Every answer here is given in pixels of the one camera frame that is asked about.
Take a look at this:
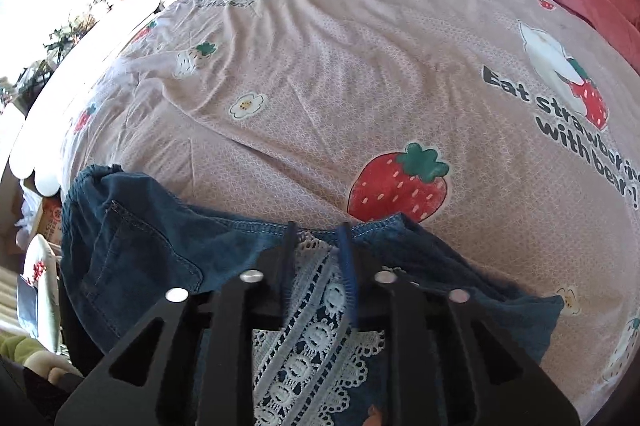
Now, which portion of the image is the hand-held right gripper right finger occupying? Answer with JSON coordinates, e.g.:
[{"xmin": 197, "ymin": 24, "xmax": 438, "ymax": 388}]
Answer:
[{"xmin": 338, "ymin": 221, "xmax": 582, "ymax": 426}]

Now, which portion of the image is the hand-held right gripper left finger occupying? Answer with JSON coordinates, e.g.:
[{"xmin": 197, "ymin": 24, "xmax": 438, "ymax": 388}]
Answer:
[{"xmin": 55, "ymin": 221, "xmax": 301, "ymax": 426}]

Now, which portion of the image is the blue denim pants lace trim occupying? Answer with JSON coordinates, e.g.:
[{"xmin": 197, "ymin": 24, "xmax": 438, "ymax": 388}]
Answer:
[{"xmin": 60, "ymin": 162, "xmax": 566, "ymax": 426}]

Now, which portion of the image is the pink strawberry print bed sheet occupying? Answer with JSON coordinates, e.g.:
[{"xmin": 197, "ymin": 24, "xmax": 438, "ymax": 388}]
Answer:
[{"xmin": 59, "ymin": 0, "xmax": 640, "ymax": 418}]

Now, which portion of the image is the red printed carton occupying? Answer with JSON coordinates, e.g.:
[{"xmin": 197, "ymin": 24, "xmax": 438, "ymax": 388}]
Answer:
[{"xmin": 37, "ymin": 197, "xmax": 65, "ymax": 255}]

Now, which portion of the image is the white printed bag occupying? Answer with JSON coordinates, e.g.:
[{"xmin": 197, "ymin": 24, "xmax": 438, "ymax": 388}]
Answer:
[{"xmin": 19, "ymin": 233, "xmax": 64, "ymax": 343}]

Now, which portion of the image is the person's foot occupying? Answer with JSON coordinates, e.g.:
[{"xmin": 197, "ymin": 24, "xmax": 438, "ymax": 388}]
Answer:
[{"xmin": 29, "ymin": 350, "xmax": 84, "ymax": 383}]

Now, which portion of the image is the white scalloped desk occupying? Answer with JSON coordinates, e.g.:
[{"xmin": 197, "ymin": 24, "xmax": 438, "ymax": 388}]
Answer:
[{"xmin": 7, "ymin": 0, "xmax": 167, "ymax": 197}]

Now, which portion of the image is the green cloth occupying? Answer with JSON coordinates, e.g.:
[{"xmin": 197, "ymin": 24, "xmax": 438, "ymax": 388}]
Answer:
[{"xmin": 0, "ymin": 334, "xmax": 45, "ymax": 365}]

